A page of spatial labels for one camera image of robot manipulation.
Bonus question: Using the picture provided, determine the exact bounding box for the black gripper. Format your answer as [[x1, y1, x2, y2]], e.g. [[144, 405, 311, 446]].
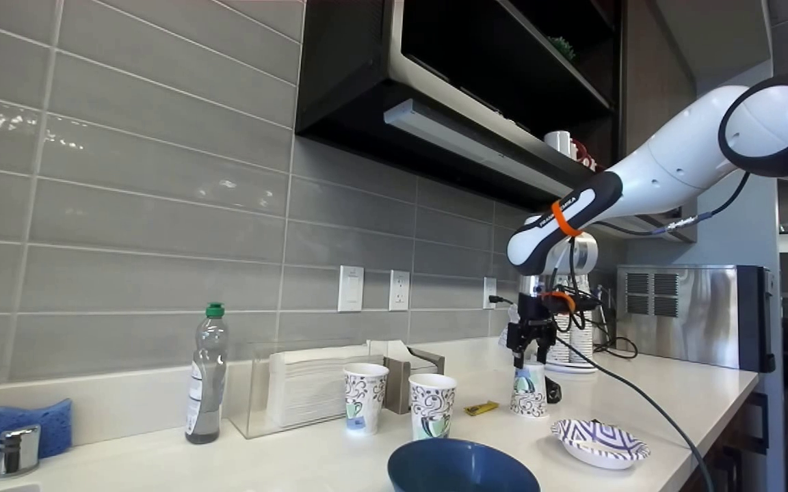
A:
[[505, 277, 561, 405]]

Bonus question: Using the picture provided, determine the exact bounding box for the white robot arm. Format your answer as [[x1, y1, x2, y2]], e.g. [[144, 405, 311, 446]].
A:
[[505, 73, 788, 280]]

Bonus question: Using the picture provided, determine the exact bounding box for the blue patterned paper plate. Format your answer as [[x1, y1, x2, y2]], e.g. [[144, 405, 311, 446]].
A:
[[551, 419, 647, 470]]

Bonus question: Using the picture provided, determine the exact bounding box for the dark blue bowl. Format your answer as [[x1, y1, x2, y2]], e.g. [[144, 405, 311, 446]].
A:
[[385, 438, 542, 492]]

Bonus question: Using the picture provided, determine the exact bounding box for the metal napkin holder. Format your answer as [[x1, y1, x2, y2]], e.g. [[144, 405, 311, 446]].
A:
[[383, 347, 446, 415]]

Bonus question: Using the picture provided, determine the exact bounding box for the steel appliance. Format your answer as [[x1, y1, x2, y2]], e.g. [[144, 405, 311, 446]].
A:
[[616, 265, 774, 373]]

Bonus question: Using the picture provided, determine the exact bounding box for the clear acrylic holder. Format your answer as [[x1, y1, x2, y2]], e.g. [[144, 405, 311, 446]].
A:
[[223, 344, 380, 440]]

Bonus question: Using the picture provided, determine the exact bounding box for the black upper cabinet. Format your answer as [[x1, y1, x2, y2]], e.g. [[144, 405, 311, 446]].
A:
[[294, 0, 679, 213]]

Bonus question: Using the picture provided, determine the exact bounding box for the clear dish soap bottle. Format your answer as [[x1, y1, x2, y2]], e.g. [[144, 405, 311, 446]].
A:
[[186, 301, 227, 446]]

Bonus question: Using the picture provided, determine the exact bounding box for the white wall outlet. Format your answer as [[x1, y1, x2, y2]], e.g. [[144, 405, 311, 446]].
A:
[[337, 265, 363, 312], [389, 270, 411, 312]]

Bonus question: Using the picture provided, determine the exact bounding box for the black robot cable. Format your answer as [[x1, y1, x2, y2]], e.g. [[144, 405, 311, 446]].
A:
[[538, 172, 751, 492]]

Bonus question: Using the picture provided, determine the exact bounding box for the chrome faucet handle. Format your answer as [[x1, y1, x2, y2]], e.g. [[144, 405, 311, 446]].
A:
[[0, 423, 41, 479]]

